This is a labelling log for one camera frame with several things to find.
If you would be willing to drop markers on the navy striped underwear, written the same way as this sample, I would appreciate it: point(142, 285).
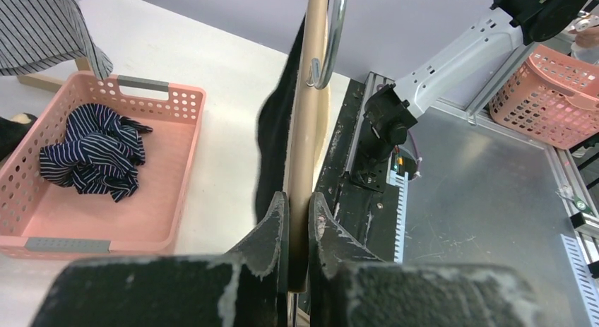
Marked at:
point(100, 154)

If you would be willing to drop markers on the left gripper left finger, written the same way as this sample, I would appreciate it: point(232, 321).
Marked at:
point(246, 286)

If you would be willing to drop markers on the grey striped boxer shorts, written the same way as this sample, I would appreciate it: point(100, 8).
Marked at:
point(39, 34)

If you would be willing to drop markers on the white slotted cable duct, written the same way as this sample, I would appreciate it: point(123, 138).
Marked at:
point(401, 182)

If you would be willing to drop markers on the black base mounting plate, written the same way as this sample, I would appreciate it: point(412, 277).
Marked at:
point(357, 194)

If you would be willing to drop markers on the black floral pillow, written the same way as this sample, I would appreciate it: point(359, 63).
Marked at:
point(13, 131)

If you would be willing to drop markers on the black underwear cream waistband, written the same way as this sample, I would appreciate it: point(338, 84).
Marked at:
point(273, 127)

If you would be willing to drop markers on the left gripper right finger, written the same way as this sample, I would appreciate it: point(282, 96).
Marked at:
point(350, 286)

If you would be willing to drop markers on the wooden clothes rack frame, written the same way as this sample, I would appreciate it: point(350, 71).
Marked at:
point(48, 83)

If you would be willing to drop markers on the pink plastic basket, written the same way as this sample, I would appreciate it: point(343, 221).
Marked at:
point(42, 220)

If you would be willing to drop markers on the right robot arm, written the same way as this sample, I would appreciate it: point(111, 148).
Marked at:
point(391, 110)

